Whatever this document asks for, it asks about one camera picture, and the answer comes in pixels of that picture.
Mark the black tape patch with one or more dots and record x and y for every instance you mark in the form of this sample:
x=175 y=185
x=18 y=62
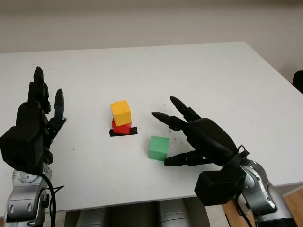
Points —
x=134 y=131

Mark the yellow cube block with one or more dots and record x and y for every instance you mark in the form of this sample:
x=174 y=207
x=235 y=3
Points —
x=120 y=112

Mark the silver right robot thigh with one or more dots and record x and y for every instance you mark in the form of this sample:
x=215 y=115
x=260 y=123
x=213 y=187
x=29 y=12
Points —
x=175 y=215

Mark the green cube block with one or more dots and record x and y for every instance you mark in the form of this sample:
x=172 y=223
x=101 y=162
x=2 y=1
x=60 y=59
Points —
x=158 y=147

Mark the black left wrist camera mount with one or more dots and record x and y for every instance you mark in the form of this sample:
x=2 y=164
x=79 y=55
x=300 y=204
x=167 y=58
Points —
x=21 y=149

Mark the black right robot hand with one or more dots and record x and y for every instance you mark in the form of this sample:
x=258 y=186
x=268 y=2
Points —
x=210 y=139

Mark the silver robot thigh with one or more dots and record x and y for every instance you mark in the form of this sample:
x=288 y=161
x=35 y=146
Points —
x=175 y=215
x=91 y=218

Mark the red cube block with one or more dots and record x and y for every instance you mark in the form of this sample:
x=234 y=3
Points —
x=120 y=130

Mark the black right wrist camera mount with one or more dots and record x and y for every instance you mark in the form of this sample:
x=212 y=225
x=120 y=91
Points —
x=220 y=184

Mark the silver left robot thigh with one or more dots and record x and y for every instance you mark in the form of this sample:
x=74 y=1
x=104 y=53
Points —
x=91 y=218

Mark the black chair edge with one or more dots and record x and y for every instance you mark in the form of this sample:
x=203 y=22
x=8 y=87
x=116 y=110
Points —
x=298 y=81

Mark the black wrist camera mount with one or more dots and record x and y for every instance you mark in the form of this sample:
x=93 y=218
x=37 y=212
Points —
x=220 y=184
x=21 y=149

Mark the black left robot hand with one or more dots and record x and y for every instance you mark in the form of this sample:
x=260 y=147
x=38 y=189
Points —
x=29 y=116

